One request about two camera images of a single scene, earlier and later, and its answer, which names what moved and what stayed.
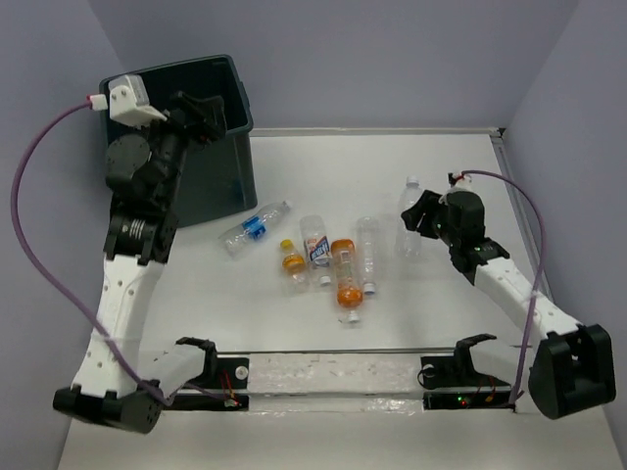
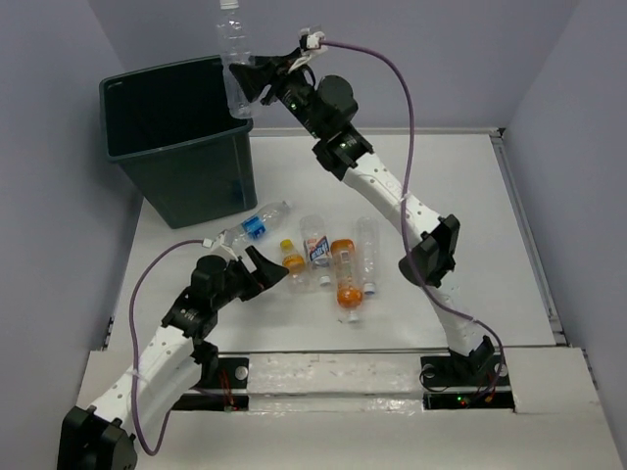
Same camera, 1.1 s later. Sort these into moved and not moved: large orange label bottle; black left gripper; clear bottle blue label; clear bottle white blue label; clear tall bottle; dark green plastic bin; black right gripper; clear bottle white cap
Moved: black right gripper; black left gripper; clear tall bottle
Not moved: clear bottle white blue label; dark green plastic bin; clear bottle blue label; large orange label bottle; clear bottle white cap
